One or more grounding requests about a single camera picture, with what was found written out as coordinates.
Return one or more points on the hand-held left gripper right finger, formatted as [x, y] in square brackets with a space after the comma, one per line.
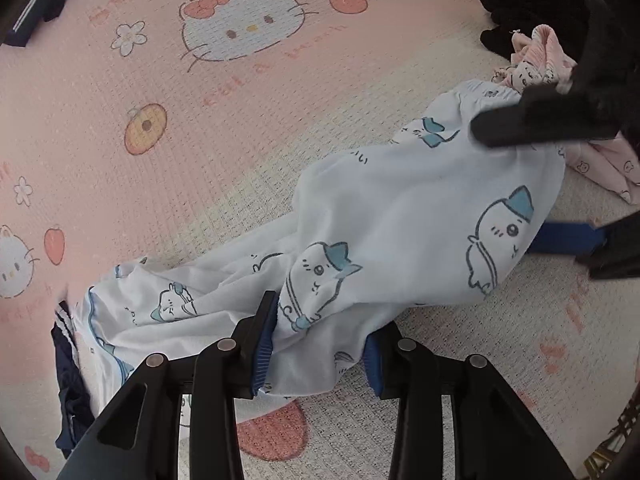
[372, 367]

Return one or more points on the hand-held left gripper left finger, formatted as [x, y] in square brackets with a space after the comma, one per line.
[262, 360]

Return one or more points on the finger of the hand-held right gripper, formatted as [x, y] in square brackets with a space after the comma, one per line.
[540, 120]
[565, 240]

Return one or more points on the light blue printed pajama pants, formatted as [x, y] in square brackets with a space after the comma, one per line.
[400, 210]

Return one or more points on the pink printed pajama pants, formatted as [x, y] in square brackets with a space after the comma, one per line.
[540, 60]

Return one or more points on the black garment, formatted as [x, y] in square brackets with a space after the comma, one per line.
[525, 0]

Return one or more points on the navy white-striped garment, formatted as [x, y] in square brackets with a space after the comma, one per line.
[70, 385]
[35, 5]

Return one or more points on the pink cat-print blanket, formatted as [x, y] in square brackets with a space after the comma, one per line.
[250, 135]

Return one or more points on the yellow lattice frame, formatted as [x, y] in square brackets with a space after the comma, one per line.
[612, 440]

